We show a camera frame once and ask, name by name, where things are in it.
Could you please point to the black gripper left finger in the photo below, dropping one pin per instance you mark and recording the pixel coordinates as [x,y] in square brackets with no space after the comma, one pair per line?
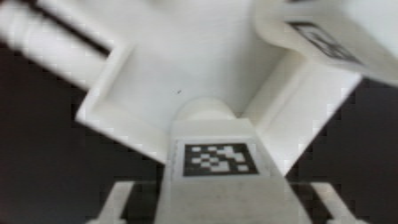
[110,213]

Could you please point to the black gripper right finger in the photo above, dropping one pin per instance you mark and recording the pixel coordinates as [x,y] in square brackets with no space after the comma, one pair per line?
[334,204]

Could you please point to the small white chair nut block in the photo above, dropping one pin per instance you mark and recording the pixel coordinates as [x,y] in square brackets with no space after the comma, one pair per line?
[224,187]

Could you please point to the white chair seat plate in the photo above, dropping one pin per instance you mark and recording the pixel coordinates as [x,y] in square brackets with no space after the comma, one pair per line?
[172,64]

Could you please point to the white chair leg with tag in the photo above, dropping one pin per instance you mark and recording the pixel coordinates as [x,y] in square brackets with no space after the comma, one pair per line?
[339,31]

